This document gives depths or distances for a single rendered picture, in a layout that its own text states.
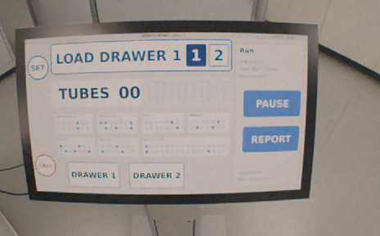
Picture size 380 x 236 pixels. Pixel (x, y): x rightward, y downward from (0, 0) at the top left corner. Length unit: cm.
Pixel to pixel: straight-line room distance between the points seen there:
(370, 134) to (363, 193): 47
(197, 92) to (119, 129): 14
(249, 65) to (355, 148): 161
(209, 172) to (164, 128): 11
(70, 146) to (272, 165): 35
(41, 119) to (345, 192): 161
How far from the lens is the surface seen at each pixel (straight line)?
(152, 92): 50
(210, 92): 50
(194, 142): 51
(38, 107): 56
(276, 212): 165
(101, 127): 52
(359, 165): 200
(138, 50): 50
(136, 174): 53
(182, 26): 50
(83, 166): 55
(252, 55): 51
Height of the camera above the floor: 146
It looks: 49 degrees down
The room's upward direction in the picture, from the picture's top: 2 degrees clockwise
